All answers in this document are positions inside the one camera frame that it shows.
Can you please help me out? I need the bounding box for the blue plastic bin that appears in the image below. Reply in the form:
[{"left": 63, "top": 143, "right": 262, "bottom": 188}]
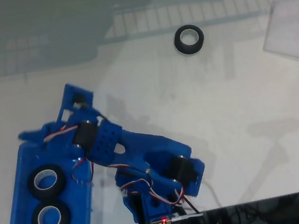
[{"left": 0, "top": 132, "right": 100, "bottom": 224}]

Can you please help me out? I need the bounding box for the black table clamp bar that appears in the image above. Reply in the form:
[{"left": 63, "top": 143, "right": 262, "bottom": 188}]
[{"left": 131, "top": 193, "right": 150, "bottom": 224}]

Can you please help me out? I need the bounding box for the controller board with red light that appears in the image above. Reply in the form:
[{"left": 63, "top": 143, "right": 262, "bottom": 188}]
[{"left": 148, "top": 210, "right": 205, "bottom": 224}]

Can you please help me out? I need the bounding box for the blue gripper camera mount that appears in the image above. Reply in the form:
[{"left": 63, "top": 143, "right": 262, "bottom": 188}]
[{"left": 50, "top": 80, "right": 98, "bottom": 124}]

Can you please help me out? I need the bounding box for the red white servo wire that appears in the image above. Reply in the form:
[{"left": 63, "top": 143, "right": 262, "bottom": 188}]
[{"left": 70, "top": 153, "right": 97, "bottom": 186}]

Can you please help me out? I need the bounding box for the white cable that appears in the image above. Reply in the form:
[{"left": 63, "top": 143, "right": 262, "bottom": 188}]
[{"left": 201, "top": 179, "right": 224, "bottom": 211}]

